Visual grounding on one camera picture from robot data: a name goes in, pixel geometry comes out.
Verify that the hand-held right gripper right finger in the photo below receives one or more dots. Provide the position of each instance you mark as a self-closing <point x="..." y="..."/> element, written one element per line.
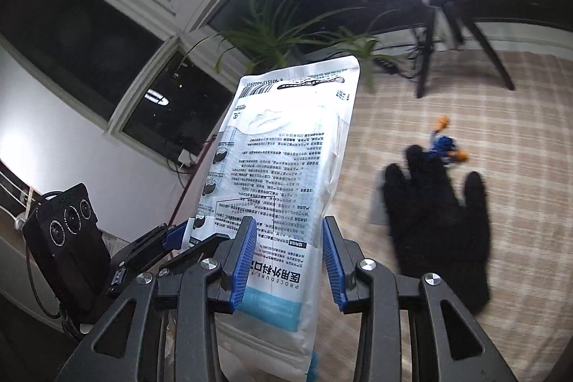
<point x="333" y="261"/>

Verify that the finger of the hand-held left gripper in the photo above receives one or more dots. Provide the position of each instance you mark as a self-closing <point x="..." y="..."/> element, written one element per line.
<point x="174" y="236"/>
<point x="203" y="245"/>

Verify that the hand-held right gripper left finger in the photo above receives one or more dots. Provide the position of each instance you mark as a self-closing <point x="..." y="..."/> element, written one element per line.
<point x="244" y="261"/>

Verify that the white face mask packet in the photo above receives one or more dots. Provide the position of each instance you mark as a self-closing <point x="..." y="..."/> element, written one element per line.
<point x="286" y="140"/>

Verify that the white power adapter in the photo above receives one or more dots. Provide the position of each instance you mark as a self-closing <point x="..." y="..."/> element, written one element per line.
<point x="184" y="158"/>

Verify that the black knit glove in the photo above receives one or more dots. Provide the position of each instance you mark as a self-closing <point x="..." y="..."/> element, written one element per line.
<point x="438" y="230"/>

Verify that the small blue orange toy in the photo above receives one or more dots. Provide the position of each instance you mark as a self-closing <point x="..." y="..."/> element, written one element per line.
<point x="443" y="142"/>

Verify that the beige plaid cloth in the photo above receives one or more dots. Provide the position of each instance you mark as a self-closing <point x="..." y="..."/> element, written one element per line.
<point x="492" y="131"/>

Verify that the small green spider plant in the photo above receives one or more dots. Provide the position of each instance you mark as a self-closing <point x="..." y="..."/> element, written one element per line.
<point x="362" y="46"/>

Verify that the large green spider plant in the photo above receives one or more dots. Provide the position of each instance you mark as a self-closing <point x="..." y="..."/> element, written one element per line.
<point x="268" y="33"/>

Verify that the black tripod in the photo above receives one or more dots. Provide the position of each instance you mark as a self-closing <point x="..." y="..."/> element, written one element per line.
<point x="425" y="51"/>

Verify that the white window frame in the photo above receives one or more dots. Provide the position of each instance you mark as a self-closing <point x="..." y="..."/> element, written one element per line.
<point x="188" y="6"/>

